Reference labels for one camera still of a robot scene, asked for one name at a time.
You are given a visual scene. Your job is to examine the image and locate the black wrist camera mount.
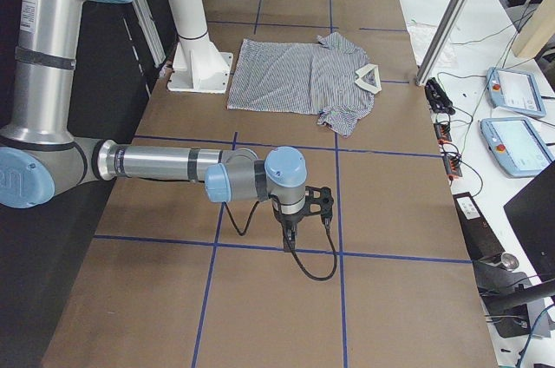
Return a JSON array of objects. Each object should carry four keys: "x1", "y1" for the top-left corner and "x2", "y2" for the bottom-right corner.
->
[{"x1": 302, "y1": 186, "x2": 334, "y2": 231}]

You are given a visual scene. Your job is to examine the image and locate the striped polo shirt white collar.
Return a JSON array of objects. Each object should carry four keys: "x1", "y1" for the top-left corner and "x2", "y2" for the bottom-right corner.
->
[{"x1": 227, "y1": 32, "x2": 382, "y2": 137}]

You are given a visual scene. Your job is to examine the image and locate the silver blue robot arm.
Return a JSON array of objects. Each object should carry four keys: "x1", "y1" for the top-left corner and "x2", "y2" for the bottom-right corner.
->
[{"x1": 1, "y1": 0, "x2": 310, "y2": 252}]

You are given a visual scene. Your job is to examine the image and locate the aluminium frame post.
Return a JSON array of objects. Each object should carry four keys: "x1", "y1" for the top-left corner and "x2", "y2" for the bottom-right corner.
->
[{"x1": 415, "y1": 0, "x2": 467, "y2": 86}]

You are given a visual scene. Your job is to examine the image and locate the black box with white label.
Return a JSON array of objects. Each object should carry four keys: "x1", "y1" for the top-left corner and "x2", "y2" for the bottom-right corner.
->
[{"x1": 453, "y1": 192, "x2": 505, "y2": 260}]

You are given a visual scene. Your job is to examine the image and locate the black monitor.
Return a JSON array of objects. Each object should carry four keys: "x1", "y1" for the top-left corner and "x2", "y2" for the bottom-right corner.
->
[{"x1": 504, "y1": 163, "x2": 555, "y2": 280}]

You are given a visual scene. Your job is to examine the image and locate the silver round knob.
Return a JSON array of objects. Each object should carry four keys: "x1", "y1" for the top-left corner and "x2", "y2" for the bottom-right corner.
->
[{"x1": 499, "y1": 253, "x2": 519, "y2": 272}]

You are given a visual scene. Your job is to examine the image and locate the orange black terminal block strip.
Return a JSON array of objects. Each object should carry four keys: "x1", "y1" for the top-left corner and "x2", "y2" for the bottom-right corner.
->
[{"x1": 433, "y1": 122, "x2": 462, "y2": 181}]

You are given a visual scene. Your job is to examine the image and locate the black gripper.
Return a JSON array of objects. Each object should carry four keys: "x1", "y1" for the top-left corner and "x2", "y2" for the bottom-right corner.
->
[{"x1": 273, "y1": 205, "x2": 304, "y2": 253}]

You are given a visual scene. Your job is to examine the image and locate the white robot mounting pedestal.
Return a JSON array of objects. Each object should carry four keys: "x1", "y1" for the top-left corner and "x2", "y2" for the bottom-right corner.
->
[{"x1": 167, "y1": 0, "x2": 233, "y2": 94}]

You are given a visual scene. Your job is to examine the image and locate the black connector bundle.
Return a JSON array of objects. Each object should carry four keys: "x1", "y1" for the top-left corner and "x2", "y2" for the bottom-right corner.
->
[{"x1": 424, "y1": 77, "x2": 456, "y2": 115}]

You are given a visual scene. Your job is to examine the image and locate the blue teach pendant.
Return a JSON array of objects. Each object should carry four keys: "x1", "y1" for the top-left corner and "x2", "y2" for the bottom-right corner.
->
[
  {"x1": 486, "y1": 68, "x2": 546, "y2": 118},
  {"x1": 480, "y1": 116, "x2": 554, "y2": 178}
]

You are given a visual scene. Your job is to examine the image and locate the upper blue teach pendant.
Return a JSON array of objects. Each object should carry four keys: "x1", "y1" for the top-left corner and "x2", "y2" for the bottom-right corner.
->
[{"x1": 486, "y1": 68, "x2": 546, "y2": 118}]

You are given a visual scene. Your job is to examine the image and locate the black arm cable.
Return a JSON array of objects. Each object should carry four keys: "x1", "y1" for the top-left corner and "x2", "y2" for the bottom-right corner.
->
[{"x1": 223, "y1": 198, "x2": 339, "y2": 281}]

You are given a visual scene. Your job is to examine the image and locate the lower blue teach pendant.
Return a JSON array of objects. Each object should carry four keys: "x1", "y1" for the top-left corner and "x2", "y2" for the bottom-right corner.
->
[{"x1": 480, "y1": 116, "x2": 554, "y2": 178}]

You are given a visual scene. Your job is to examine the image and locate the wooden beam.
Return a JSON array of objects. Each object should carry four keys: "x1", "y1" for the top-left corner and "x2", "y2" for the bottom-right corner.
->
[{"x1": 513, "y1": 0, "x2": 555, "y2": 58}]

